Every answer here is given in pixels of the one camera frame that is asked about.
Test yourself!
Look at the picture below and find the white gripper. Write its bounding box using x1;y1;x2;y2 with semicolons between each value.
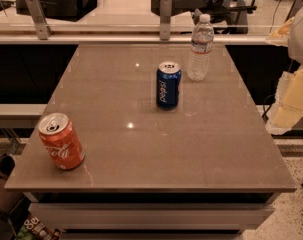
265;7;303;135

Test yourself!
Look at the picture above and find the clear plastic water bottle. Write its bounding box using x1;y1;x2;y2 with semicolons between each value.
187;14;214;81

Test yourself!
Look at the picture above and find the blue pepsi can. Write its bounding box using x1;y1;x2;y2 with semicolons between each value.
156;61;182;110

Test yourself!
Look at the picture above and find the red coca cola can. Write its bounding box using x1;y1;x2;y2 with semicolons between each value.
38;113;85;170

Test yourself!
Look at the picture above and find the colourful snack bag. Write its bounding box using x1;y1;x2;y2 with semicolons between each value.
15;214;61;240

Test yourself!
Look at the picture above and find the dark bin with hole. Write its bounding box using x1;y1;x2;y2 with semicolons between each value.
0;153;23;213

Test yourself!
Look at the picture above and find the black cable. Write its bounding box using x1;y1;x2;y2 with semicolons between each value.
261;93;275;120

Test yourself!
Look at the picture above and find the right metal rail bracket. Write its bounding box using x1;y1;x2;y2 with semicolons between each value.
287;0;303;20

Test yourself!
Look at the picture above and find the metal rail bracket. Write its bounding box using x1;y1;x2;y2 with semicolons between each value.
287;0;303;20
25;0;51;40
160;0;172;41

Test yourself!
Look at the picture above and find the middle metal rail bracket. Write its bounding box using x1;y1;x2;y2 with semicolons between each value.
160;0;172;41

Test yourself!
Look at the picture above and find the left metal rail bracket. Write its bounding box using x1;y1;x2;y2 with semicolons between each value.
25;0;51;40

